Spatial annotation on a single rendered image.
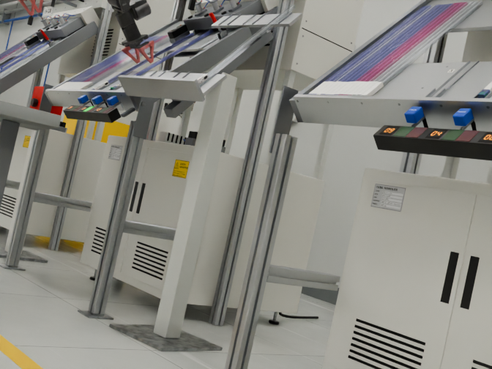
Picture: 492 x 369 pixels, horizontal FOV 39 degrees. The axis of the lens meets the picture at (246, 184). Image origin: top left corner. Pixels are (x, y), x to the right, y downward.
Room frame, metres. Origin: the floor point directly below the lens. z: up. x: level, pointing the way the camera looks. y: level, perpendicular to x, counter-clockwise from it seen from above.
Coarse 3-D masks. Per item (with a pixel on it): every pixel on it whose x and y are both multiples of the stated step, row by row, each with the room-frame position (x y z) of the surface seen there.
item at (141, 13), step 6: (120, 0) 2.42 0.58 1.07; (126, 0) 2.43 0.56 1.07; (132, 0) 2.51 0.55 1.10; (138, 0) 2.49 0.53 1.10; (144, 0) 2.50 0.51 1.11; (120, 6) 2.43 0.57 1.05; (126, 6) 2.44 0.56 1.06; (132, 6) 2.47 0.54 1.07; (138, 6) 2.50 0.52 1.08; (144, 6) 2.51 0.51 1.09; (138, 12) 2.50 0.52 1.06; (144, 12) 2.51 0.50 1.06; (150, 12) 2.53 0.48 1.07; (138, 18) 2.51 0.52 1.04
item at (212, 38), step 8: (176, 24) 3.03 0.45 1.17; (160, 32) 3.00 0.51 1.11; (192, 32) 2.76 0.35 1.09; (200, 32) 2.71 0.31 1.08; (216, 32) 2.60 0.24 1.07; (184, 40) 2.67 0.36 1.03; (200, 40) 2.59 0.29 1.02; (208, 40) 2.53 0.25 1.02; (216, 40) 2.49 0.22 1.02; (160, 48) 2.72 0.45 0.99; (176, 48) 2.61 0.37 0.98; (192, 48) 2.52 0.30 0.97; (200, 48) 2.48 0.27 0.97; (176, 56) 2.70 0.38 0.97; (184, 56) 2.66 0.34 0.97
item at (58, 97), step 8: (48, 96) 2.74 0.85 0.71; (56, 96) 2.68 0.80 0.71; (64, 96) 2.62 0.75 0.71; (72, 96) 2.57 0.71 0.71; (80, 96) 2.52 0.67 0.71; (88, 96) 2.47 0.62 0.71; (104, 96) 2.37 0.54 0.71; (120, 96) 2.28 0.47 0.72; (128, 96) 2.24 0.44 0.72; (56, 104) 2.73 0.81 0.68; (64, 104) 2.67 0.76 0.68; (72, 104) 2.61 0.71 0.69; (80, 104) 2.56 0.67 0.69; (88, 104) 2.51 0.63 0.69; (104, 104) 2.41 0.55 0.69; (120, 104) 2.31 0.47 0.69; (128, 104) 2.27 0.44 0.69
